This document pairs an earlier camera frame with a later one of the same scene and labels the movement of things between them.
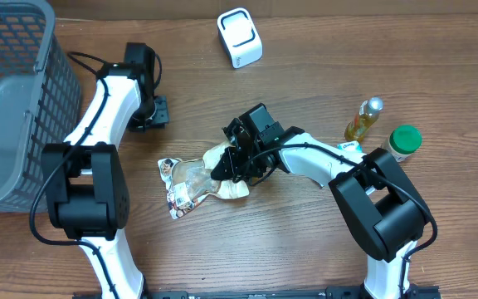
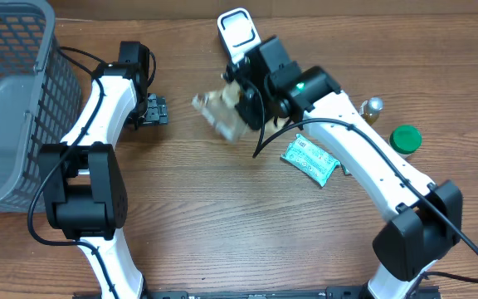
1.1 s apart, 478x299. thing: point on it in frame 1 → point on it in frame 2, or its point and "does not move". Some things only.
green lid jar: (403, 140) does not move
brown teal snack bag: (187, 182) → (217, 108)
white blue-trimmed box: (240, 37) does not move
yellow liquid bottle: (368, 112) does not move
